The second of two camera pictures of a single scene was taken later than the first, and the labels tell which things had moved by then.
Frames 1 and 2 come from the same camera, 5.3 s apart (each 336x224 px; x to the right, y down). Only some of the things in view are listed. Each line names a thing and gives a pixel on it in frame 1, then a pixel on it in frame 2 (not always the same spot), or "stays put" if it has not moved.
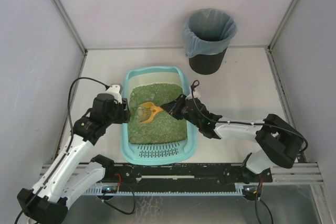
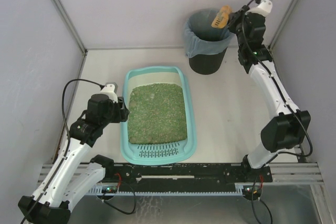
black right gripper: (179, 107) → (234, 21)
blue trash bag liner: (208, 31) stays put
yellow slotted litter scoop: (145, 112) → (221, 18)
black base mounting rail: (178, 177) stays put
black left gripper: (125, 114) stays put
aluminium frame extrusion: (300, 173) stays put
